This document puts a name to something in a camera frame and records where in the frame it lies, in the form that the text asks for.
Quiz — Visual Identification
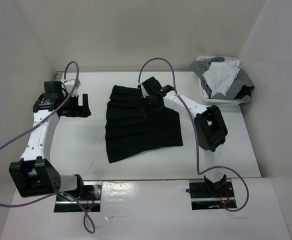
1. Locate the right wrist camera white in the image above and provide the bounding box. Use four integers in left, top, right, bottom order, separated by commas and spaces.
137, 84, 149, 98

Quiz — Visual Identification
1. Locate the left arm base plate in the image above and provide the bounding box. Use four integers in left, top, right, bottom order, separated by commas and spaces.
54, 181, 103, 213

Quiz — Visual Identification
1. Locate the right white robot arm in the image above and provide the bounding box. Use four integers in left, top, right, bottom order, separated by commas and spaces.
138, 77, 228, 197

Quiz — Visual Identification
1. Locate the white laundry basket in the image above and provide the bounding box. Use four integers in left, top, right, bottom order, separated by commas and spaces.
196, 55, 247, 107

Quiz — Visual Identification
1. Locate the grey garment in basket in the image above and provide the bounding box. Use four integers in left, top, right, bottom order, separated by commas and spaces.
189, 56, 255, 103

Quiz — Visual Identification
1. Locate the black pleated skirt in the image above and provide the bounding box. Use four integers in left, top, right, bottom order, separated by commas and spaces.
105, 85, 183, 164

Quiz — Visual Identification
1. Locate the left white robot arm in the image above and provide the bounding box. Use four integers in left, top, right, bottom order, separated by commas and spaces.
9, 79, 91, 200

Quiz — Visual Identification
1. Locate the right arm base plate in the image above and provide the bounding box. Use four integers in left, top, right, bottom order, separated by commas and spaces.
185, 180, 237, 210

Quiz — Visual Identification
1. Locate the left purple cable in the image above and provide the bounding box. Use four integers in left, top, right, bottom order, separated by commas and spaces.
0, 60, 97, 234

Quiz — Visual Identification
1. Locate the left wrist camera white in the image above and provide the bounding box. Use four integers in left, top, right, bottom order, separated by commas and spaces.
61, 79, 81, 97

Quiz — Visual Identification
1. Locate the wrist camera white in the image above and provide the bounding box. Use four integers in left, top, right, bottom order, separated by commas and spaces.
137, 84, 149, 98
61, 79, 81, 97

